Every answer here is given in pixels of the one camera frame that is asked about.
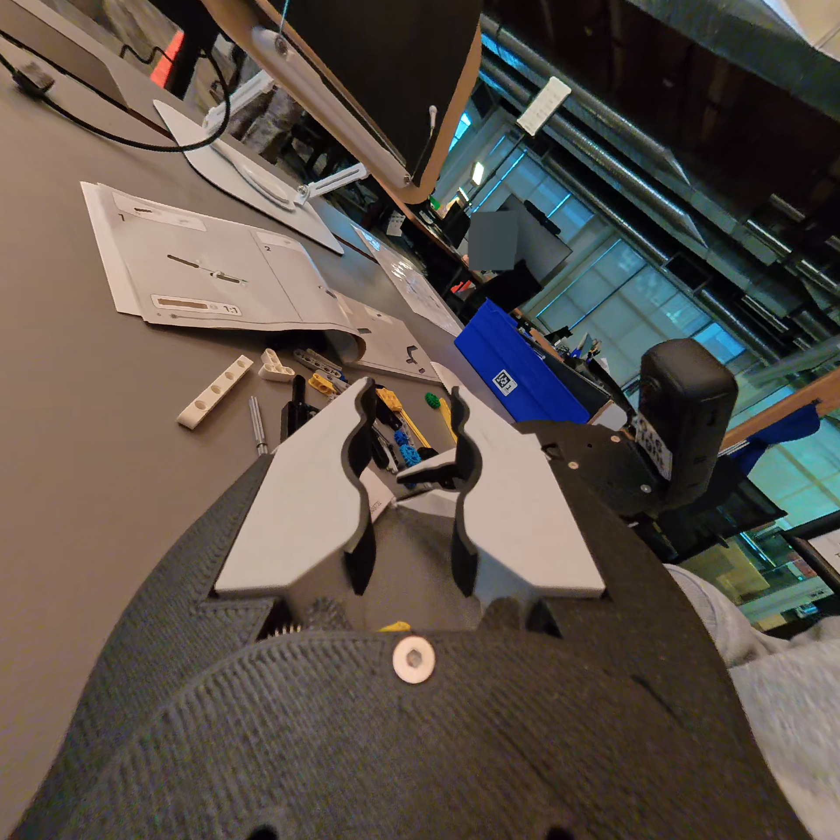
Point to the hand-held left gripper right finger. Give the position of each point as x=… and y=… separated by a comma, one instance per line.
x=525, y=518

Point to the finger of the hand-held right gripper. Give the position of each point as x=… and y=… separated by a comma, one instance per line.
x=426, y=505
x=433, y=464

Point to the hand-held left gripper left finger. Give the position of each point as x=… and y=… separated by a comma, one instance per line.
x=295, y=505

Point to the large light blue lego gear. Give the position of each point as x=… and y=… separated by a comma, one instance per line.
x=409, y=455

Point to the yellow lego axle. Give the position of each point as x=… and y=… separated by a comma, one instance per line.
x=413, y=428

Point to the long yellow lego beam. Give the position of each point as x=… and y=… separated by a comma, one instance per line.
x=446, y=417

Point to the yellow lego block with holes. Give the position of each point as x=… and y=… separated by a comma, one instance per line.
x=388, y=399

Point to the grey lego axle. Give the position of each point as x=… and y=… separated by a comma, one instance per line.
x=257, y=425

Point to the small yellow lego connector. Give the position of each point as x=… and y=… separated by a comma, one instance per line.
x=321, y=382

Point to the white lego beam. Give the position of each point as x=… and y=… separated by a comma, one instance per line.
x=214, y=392

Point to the white angled lego piece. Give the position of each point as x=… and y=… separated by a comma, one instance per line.
x=275, y=367

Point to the thick grey lego beam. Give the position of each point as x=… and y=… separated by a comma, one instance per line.
x=318, y=362

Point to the white cardboard box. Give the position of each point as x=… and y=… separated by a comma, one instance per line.
x=610, y=415

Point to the blue plastic bin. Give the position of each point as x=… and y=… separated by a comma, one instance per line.
x=512, y=367

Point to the blue cloth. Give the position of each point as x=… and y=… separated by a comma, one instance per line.
x=781, y=430

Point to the white laminated sheet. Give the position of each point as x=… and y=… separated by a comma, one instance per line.
x=413, y=282

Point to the wooden beam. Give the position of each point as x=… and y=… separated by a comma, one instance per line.
x=781, y=410

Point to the white instruction booklet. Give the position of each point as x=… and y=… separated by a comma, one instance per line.
x=216, y=262

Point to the person's grey jacket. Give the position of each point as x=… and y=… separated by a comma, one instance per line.
x=787, y=722

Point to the white monitor stand base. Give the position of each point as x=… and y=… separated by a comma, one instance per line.
x=243, y=177

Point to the white rectangular panel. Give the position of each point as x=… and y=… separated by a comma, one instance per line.
x=543, y=105

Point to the black monitor with wooden trim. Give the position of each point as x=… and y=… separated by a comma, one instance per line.
x=387, y=72

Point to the grey flat box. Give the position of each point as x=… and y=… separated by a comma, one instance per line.
x=59, y=46

